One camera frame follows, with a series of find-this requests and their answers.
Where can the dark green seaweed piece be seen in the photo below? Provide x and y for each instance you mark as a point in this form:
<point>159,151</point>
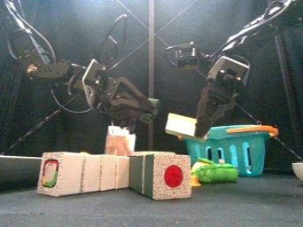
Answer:
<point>151,110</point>

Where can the cream toy block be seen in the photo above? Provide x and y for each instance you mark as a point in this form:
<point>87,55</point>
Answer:
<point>181,125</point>

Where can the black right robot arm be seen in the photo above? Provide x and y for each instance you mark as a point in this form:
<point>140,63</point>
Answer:
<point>256,28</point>

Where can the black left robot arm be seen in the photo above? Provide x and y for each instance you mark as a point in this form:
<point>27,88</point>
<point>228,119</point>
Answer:
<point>51,71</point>

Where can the white pink toy carton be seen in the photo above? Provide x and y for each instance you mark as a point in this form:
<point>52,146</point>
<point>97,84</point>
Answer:
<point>119,142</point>

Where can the cream flat toy piece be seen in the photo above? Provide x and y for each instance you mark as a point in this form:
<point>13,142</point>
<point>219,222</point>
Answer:
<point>151,153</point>

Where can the white rice sushi slice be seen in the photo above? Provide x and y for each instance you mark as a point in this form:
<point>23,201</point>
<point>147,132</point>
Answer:
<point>108,173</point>
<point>123,173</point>
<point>91,174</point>

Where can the thin diagonal brace rod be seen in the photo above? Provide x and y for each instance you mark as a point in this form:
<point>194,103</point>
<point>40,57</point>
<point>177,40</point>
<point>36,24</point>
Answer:
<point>283,143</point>
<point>35,127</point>

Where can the green toy vegetable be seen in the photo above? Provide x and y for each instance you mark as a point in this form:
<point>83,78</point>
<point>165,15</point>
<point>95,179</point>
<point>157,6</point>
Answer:
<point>216,173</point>

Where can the sushi block with red centre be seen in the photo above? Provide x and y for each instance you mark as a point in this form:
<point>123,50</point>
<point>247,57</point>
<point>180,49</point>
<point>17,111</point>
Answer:
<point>165,176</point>

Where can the yellow orange toy piece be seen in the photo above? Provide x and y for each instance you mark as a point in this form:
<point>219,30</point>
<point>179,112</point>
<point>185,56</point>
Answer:
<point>194,180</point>

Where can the white sushi piece green filling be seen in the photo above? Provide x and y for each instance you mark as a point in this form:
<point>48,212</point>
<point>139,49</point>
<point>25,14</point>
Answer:
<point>59,174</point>

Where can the white bowl at right edge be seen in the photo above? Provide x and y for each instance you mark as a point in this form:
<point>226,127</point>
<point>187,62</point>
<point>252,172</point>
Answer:
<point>298,170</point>

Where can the grey tray at left edge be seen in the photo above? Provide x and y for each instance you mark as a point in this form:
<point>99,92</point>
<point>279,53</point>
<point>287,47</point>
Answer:
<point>19,170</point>

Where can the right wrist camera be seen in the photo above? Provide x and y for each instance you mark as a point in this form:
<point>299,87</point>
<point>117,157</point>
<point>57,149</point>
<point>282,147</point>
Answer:
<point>187,57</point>

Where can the dark metal stand post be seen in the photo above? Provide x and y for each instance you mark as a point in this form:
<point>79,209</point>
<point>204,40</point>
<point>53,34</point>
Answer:
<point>284,97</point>

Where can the vertical metal frame pole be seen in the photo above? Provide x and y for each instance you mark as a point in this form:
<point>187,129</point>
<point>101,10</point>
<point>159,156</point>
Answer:
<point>151,35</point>

